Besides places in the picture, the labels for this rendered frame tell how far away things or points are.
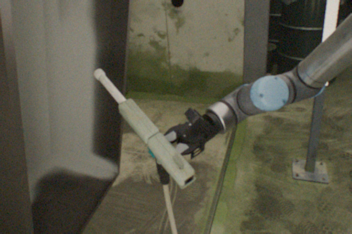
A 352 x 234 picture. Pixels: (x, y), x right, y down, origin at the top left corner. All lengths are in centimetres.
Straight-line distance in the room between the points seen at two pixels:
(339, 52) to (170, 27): 209
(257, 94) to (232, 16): 183
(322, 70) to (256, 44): 183
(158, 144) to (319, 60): 46
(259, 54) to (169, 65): 80
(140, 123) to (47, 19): 60
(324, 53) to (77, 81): 88
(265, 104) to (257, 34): 184
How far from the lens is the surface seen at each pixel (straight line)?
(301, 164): 229
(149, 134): 87
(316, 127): 206
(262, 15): 265
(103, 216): 190
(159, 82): 302
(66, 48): 128
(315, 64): 90
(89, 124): 139
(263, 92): 87
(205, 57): 280
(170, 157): 82
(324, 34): 182
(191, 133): 91
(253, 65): 276
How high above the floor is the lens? 136
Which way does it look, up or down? 24 degrees down
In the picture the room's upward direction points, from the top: 5 degrees counter-clockwise
